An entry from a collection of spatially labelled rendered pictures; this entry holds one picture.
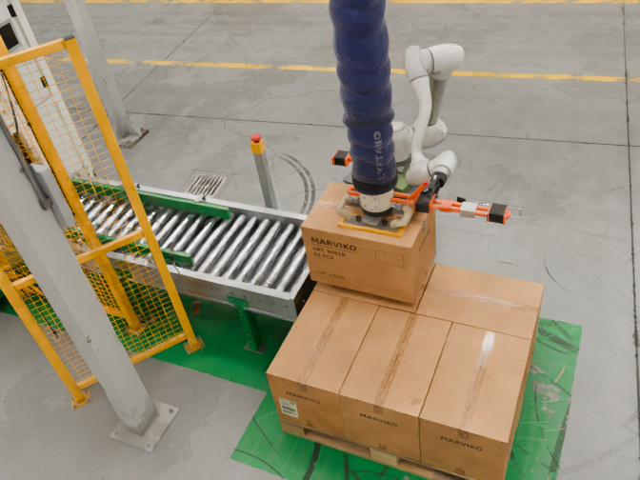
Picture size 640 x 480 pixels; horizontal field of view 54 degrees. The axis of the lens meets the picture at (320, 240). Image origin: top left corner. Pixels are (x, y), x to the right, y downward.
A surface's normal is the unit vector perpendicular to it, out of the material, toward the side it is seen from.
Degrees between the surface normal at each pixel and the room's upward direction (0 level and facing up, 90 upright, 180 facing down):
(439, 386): 0
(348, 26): 103
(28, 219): 90
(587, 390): 0
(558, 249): 0
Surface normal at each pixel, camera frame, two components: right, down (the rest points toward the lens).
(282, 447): -0.13, -0.74
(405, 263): -0.41, 0.64
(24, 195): 0.91, 0.18
